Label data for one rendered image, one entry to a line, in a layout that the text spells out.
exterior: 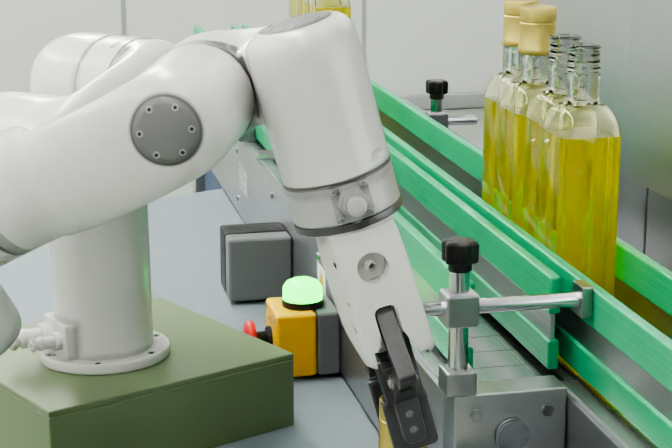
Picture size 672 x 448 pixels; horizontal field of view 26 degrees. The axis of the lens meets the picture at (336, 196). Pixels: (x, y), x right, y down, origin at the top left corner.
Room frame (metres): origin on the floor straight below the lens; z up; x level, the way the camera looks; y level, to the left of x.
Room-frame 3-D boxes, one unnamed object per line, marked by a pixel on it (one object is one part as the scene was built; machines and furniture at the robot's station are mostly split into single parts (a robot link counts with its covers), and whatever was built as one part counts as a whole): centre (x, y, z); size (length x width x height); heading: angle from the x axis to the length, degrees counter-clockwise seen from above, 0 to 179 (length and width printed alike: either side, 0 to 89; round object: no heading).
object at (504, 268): (1.99, 0.01, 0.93); 1.75 x 0.01 x 0.08; 13
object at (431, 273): (1.98, 0.08, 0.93); 1.75 x 0.01 x 0.08; 13
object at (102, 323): (1.34, 0.24, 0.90); 0.16 x 0.13 x 0.15; 122
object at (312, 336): (1.50, 0.04, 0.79); 0.07 x 0.07 x 0.07; 13
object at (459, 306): (1.09, -0.12, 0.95); 0.17 x 0.03 x 0.12; 103
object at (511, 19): (1.41, -0.18, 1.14); 0.04 x 0.04 x 0.04
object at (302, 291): (1.50, 0.04, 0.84); 0.05 x 0.05 x 0.03
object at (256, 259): (1.77, 0.10, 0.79); 0.08 x 0.08 x 0.08; 13
